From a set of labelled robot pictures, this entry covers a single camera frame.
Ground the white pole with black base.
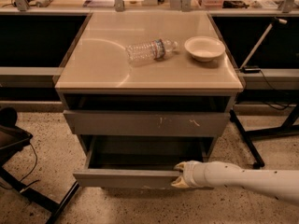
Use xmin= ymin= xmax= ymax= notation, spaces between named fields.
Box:
xmin=239 ymin=17 xmax=288 ymax=73

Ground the black stand right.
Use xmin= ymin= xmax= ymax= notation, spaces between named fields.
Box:
xmin=230 ymin=105 xmax=299 ymax=169

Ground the grey top drawer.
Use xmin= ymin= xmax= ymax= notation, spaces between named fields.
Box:
xmin=64 ymin=110 xmax=229 ymax=137

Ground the black stand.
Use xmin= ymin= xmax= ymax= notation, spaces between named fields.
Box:
xmin=230 ymin=105 xmax=299 ymax=169
xmin=0 ymin=107 xmax=79 ymax=224

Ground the black stand left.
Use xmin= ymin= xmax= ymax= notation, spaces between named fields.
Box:
xmin=0 ymin=107 xmax=79 ymax=224

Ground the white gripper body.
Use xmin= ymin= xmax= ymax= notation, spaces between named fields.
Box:
xmin=182 ymin=161 xmax=207 ymax=188

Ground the white bowl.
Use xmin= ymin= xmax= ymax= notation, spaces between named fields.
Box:
xmin=184 ymin=36 xmax=225 ymax=62

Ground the grey drawer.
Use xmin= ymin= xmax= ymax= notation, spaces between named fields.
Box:
xmin=74 ymin=136 xmax=209 ymax=189
xmin=64 ymin=110 xmax=229 ymax=137

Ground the clear plastic water bottle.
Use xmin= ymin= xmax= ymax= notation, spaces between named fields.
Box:
xmin=125 ymin=39 xmax=178 ymax=63

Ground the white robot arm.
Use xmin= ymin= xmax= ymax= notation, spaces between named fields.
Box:
xmin=172 ymin=161 xmax=299 ymax=205

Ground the grey three-drawer cabinet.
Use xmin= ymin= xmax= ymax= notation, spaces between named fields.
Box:
xmin=53 ymin=9 xmax=246 ymax=190

